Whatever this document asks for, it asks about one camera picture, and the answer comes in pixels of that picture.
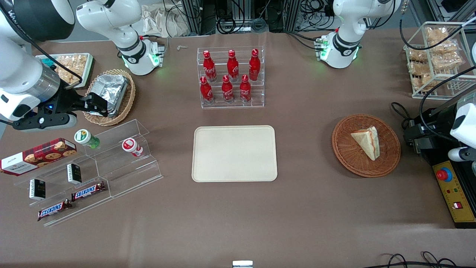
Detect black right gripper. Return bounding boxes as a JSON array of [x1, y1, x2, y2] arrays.
[[45, 86, 109, 117]]

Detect triangular sandwich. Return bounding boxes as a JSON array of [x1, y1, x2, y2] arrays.
[[351, 126, 380, 161]]

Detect light tan wicker basket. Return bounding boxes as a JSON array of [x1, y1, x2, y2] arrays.
[[83, 69, 136, 127]]

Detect pale green snack tray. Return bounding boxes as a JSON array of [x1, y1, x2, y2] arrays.
[[35, 52, 96, 90]]

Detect beige plastic tray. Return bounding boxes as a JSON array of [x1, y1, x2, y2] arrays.
[[192, 125, 278, 183]]

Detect dark brown round wicker basket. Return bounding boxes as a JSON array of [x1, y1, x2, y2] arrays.
[[332, 114, 401, 178]]

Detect aluminium foil container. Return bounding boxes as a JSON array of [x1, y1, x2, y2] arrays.
[[89, 74, 129, 118]]

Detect green cap drink bottle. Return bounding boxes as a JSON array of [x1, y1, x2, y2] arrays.
[[74, 129, 100, 149]]

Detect clear bagged crackers pile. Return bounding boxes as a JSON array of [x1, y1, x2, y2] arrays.
[[52, 55, 88, 84]]

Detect red white yogurt bottle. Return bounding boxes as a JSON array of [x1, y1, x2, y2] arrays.
[[122, 138, 144, 158]]

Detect small black white box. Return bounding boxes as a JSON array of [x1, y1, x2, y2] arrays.
[[67, 163, 82, 185], [29, 179, 46, 201]]

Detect clear acrylic stepped shelf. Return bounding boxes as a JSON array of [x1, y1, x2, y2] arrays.
[[14, 119, 164, 227]]

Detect red tartan cookie box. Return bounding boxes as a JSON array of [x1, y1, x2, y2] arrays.
[[0, 138, 77, 176]]

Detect snickers chocolate bar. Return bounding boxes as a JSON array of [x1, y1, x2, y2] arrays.
[[71, 181, 106, 202], [37, 199, 73, 222]]

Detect red cola bottle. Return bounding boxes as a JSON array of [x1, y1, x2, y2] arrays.
[[222, 75, 235, 103], [200, 76, 215, 104], [203, 50, 217, 83], [227, 50, 240, 82], [248, 49, 261, 82], [239, 74, 252, 103]]

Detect clear acrylic bottle rack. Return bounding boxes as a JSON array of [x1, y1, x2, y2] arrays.
[[196, 46, 265, 109]]

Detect clear bag of crackers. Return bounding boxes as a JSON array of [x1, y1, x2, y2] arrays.
[[411, 73, 434, 90], [433, 41, 460, 56], [426, 27, 449, 42], [408, 48, 429, 62], [433, 53, 464, 70], [408, 61, 432, 76]]

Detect black appliance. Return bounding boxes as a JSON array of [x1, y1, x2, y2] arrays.
[[403, 107, 476, 228]]

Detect yellow control panel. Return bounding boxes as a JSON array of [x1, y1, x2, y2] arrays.
[[432, 160, 476, 223]]

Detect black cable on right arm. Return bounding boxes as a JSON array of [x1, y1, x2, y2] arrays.
[[0, 6, 83, 89]]

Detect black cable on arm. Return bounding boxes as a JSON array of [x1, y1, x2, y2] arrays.
[[0, 6, 83, 89], [400, 17, 476, 51]]

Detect black right wrist camera bar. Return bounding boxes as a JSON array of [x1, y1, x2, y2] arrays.
[[13, 111, 77, 133]]

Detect aluminium extrusion frame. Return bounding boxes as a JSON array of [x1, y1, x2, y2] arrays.
[[286, 0, 302, 32], [181, 0, 203, 36]]

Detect tangled black background cables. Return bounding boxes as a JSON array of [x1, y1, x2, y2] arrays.
[[216, 0, 270, 35]]

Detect short black coiled cable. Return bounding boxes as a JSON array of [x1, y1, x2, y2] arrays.
[[390, 101, 411, 129]]

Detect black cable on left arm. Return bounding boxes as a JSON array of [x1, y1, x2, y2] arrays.
[[400, 17, 476, 51]]

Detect long black looping cable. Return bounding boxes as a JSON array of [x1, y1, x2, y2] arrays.
[[419, 66, 476, 131]]

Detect white wire rack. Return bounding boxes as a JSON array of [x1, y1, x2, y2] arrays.
[[403, 21, 476, 100]]

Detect black floor cables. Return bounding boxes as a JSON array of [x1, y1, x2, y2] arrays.
[[372, 251, 476, 268]]

